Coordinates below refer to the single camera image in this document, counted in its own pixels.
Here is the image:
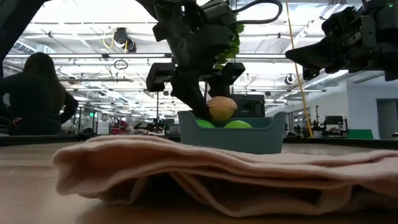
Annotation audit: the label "green panel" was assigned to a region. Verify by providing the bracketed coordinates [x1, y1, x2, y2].
[347, 128, 375, 140]

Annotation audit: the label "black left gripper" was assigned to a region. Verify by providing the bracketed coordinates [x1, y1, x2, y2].
[146, 12, 246, 121]

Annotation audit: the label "tan potato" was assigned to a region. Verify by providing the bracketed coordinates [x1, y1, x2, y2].
[206, 96, 238, 123]

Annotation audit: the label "person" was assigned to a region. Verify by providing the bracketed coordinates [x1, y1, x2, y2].
[0, 52, 80, 136]

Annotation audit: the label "ceiling cord reel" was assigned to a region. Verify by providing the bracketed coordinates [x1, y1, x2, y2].
[112, 27, 138, 54]

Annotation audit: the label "grey door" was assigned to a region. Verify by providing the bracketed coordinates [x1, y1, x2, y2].
[376, 98, 398, 140]

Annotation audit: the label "green lime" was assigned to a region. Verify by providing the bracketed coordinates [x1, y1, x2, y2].
[195, 119, 216, 129]
[223, 119, 254, 129]

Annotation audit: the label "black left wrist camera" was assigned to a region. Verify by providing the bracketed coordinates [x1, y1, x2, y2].
[198, 0, 239, 27]

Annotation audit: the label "black gantry stand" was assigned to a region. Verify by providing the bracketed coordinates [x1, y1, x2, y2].
[154, 91, 161, 124]

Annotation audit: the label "black perforated computer case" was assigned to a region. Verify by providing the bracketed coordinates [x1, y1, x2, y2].
[231, 93, 266, 118]

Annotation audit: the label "black background robot arms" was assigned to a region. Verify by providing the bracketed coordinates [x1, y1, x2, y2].
[132, 121, 171, 134]

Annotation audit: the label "teal plastic tupperware tub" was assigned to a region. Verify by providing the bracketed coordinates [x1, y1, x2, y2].
[177, 110, 288, 156]

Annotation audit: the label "black background robot station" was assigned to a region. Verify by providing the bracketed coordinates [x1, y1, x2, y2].
[315, 105, 349, 138]

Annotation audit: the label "red background object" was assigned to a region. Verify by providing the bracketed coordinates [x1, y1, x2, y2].
[109, 119, 132, 136]

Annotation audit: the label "yellow hanging cable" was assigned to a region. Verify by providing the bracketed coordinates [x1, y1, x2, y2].
[284, 0, 315, 139]

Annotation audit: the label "folded pink cloth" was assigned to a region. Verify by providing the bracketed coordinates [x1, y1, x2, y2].
[51, 133, 398, 218]

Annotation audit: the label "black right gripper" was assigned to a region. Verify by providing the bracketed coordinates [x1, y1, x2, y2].
[285, 6, 386, 81]

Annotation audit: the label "black left wrist camera cable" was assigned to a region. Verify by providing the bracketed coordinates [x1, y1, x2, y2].
[231, 0, 284, 26]

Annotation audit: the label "green plant in black pot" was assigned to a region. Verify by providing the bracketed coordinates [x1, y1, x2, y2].
[213, 23, 246, 70]

